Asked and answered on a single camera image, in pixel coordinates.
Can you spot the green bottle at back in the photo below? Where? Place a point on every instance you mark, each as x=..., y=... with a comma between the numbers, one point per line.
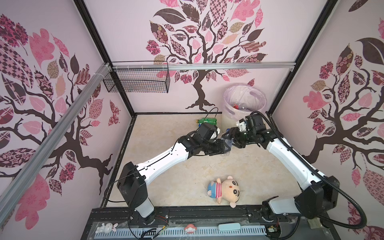
x=212, y=121

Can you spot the teal eraser block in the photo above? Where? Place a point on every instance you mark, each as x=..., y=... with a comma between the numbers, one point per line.
x=229, y=227

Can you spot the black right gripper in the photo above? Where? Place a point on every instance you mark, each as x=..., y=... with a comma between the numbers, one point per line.
x=233, y=134

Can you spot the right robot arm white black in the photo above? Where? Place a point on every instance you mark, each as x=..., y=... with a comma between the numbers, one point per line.
x=318, y=192

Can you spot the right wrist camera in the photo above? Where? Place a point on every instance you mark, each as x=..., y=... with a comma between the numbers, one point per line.
x=242, y=125

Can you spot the white cable duct strip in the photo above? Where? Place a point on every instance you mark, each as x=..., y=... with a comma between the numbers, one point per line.
x=179, y=232

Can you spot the black wire basket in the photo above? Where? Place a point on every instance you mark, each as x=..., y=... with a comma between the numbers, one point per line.
x=138, y=77

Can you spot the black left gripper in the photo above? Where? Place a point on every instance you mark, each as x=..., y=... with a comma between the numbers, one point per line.
x=219, y=148

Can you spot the blue label water bottle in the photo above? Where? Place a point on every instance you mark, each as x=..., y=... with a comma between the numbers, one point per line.
x=228, y=138

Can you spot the red white small figurine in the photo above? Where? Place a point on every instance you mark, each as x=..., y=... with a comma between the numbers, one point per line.
x=190, y=229

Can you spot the cartoon boy plush doll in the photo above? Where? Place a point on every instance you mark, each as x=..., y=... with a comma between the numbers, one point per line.
x=227, y=190

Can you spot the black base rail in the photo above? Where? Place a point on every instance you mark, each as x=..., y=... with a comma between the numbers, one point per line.
x=283, y=226

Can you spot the white bin pink liner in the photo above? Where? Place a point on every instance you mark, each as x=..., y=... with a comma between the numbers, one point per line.
x=240, y=100

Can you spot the aluminium rail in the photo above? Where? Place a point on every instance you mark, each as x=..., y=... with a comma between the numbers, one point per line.
x=24, y=179
x=220, y=66

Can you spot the aluminium rail left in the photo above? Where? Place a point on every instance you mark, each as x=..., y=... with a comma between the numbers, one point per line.
x=24, y=179

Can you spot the white bunny figurine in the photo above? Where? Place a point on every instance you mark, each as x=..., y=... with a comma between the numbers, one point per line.
x=106, y=228

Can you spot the aluminium rail back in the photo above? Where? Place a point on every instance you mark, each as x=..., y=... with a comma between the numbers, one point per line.
x=220, y=66

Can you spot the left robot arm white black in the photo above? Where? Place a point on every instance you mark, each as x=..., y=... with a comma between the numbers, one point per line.
x=134, y=179

